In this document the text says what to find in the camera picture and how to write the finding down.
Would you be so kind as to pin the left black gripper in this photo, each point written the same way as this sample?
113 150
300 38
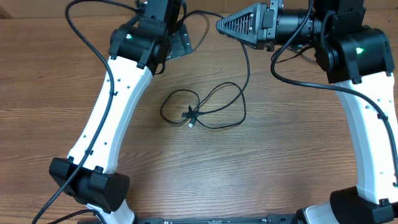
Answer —
180 42

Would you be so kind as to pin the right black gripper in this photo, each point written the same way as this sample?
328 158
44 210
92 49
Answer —
268 27

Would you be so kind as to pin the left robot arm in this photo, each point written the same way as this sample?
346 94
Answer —
137 49

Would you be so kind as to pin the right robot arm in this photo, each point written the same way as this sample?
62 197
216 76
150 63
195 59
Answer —
357 60

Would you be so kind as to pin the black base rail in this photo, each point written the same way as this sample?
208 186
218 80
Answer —
214 221

